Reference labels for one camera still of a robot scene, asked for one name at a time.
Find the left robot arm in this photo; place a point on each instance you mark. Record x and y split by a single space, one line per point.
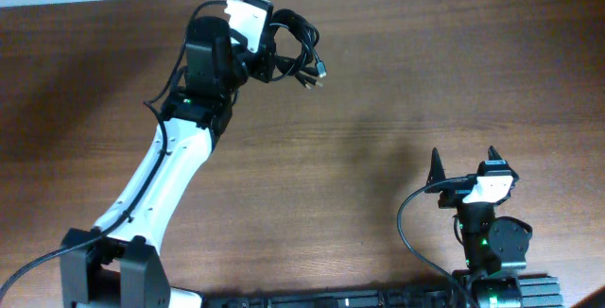
117 262

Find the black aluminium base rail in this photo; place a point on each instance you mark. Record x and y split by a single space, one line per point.
537 292

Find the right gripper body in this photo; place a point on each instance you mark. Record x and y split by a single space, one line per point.
454 198

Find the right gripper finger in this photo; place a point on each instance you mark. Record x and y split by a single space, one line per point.
493 155
436 172

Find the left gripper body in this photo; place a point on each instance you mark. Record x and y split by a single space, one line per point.
264 62

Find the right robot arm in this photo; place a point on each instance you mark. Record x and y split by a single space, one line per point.
495 247

